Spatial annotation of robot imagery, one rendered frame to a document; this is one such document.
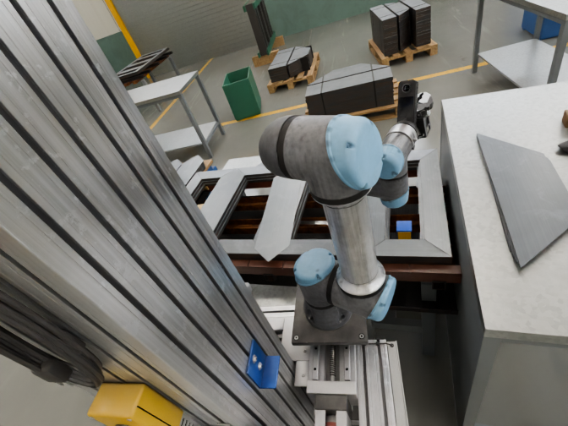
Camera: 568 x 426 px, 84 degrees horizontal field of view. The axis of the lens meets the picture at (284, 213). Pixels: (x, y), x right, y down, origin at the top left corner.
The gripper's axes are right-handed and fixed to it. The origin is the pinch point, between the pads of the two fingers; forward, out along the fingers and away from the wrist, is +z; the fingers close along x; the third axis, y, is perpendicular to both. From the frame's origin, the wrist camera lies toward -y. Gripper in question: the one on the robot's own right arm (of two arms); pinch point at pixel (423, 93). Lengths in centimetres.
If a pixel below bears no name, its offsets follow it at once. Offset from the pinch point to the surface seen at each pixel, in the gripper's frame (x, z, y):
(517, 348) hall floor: 23, 9, 150
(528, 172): 25, 17, 42
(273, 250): -66, -32, 50
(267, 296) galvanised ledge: -70, -46, 69
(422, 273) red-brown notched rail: -4, -19, 64
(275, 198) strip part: -86, 1, 47
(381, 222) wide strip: -26, -1, 56
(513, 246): 24, -19, 42
